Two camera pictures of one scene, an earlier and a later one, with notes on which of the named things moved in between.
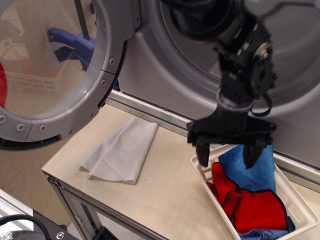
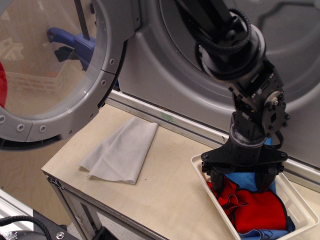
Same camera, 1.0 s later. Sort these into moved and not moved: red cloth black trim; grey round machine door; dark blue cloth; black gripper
Moved: black gripper
Not moved: grey round machine door; red cloth black trim; dark blue cloth
